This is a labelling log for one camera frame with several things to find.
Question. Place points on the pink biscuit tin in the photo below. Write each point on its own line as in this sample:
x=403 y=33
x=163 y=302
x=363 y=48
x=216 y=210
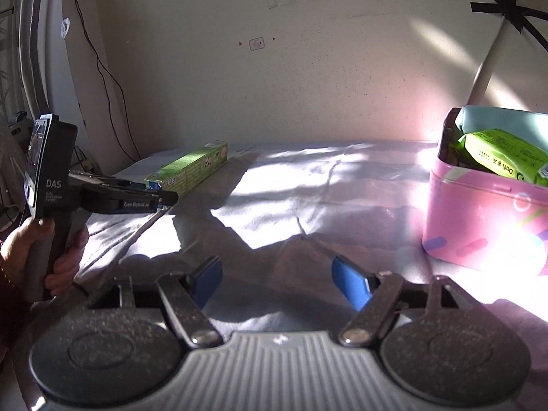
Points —
x=471 y=214

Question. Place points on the mint fabric pouch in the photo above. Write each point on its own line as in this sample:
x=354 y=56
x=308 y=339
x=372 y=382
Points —
x=492 y=117

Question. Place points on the small wall sticker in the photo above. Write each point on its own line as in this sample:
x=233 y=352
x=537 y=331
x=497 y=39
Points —
x=257 y=43

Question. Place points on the person's left hand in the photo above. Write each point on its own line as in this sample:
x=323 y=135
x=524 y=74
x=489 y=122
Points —
x=17 y=252

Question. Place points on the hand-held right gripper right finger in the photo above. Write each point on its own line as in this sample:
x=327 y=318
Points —
x=349 y=282

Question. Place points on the green wipes packet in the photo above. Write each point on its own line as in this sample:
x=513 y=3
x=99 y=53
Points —
x=501 y=150

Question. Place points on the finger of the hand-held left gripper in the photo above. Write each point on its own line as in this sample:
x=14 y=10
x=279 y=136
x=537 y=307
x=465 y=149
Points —
x=169 y=197
x=107 y=181

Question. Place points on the black tape cross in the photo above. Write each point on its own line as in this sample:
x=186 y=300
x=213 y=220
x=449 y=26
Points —
x=511 y=6

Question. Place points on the grey window frame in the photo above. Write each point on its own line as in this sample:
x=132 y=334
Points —
x=43 y=51

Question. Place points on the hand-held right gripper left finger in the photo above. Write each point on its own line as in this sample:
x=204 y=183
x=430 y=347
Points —
x=207 y=276

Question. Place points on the long green box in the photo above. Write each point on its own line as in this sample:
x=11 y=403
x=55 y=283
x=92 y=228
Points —
x=192 y=162

